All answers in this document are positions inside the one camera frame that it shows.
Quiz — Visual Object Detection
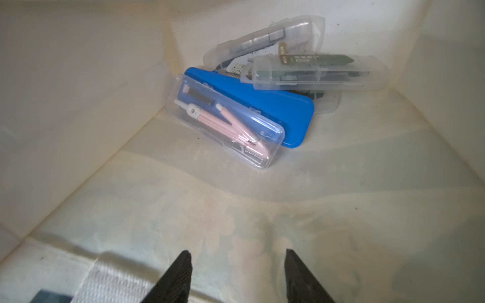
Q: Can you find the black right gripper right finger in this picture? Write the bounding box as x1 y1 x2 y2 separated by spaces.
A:
284 249 335 303

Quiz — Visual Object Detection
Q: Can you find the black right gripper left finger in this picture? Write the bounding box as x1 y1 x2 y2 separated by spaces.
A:
141 250 193 303

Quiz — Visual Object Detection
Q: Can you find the floral canvas tote bag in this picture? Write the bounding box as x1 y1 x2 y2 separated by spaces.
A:
1 1 484 302

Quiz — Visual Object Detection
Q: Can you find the clear case pink compass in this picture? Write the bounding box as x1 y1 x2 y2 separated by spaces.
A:
165 74 285 169

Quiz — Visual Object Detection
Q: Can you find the clear case green label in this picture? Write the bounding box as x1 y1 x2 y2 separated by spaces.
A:
240 54 391 91

